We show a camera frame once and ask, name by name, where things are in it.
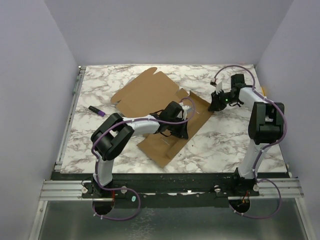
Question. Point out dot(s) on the aluminium side rail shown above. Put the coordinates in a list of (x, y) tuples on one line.
[(75, 96)]

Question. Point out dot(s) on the brown cardboard box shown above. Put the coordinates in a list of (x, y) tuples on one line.
[(152, 91)]

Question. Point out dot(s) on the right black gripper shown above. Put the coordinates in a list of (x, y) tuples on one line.
[(216, 100)]

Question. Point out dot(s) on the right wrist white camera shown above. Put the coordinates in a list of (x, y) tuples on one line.
[(218, 84)]

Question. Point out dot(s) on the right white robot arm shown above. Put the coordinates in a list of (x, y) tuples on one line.
[(265, 129)]

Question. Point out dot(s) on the aluminium front extrusion rail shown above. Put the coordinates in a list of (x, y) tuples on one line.
[(71, 190)]

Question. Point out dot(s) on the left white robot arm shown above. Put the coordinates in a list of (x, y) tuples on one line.
[(110, 139)]

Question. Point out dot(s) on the purple black highlighter marker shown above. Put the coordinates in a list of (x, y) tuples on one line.
[(96, 111)]

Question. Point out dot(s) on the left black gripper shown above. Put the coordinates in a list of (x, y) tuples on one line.
[(182, 132)]

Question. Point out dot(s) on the black metal base rail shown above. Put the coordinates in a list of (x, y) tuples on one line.
[(159, 202)]

